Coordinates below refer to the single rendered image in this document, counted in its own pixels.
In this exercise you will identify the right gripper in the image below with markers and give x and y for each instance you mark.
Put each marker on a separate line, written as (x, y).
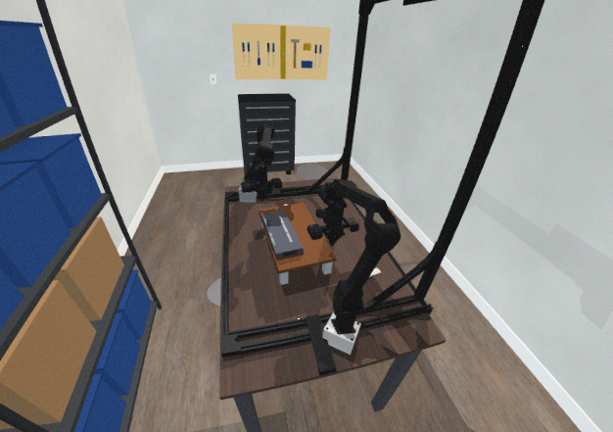
(245, 186)

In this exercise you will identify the brown wooden stand with white legs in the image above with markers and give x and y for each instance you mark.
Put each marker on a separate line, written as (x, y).
(315, 251)

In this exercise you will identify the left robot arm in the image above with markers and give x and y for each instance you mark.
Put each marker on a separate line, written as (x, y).
(385, 236)

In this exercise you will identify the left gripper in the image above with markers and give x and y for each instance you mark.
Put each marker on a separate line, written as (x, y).
(333, 228)

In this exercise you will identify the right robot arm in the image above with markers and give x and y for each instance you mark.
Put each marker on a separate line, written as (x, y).
(264, 151)

